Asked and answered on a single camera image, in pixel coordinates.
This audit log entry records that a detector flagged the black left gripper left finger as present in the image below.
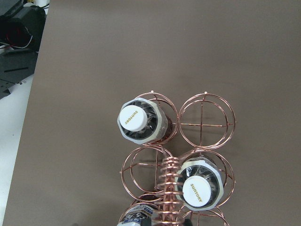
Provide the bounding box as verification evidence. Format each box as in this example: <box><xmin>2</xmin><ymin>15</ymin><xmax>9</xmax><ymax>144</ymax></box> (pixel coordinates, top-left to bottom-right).
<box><xmin>141</xmin><ymin>218</ymin><xmax>152</xmax><ymax>226</ymax></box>

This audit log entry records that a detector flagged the tea bottle white cap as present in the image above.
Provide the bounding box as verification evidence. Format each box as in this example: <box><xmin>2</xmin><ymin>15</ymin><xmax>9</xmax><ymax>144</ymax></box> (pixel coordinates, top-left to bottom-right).
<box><xmin>117</xmin><ymin>97</ymin><xmax>174</xmax><ymax>145</ymax></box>
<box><xmin>175</xmin><ymin>155</ymin><xmax>224</xmax><ymax>211</ymax></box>
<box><xmin>117</xmin><ymin>202</ymin><xmax>158</xmax><ymax>226</ymax></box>

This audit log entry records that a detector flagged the copper wire bottle basket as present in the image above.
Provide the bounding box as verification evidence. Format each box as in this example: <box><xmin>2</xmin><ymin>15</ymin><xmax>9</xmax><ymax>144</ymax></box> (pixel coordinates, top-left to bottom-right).
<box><xmin>120</xmin><ymin>91</ymin><xmax>236</xmax><ymax>226</ymax></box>

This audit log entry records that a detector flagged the black equipment beside table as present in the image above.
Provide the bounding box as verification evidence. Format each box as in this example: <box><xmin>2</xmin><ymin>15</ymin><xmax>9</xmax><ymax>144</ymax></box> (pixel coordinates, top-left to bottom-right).
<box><xmin>0</xmin><ymin>0</ymin><xmax>50</xmax><ymax>98</ymax></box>

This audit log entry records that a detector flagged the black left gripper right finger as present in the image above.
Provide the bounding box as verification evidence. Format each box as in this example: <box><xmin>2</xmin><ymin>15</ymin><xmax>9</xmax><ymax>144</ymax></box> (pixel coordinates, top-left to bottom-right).
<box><xmin>182</xmin><ymin>219</ymin><xmax>193</xmax><ymax>226</ymax></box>

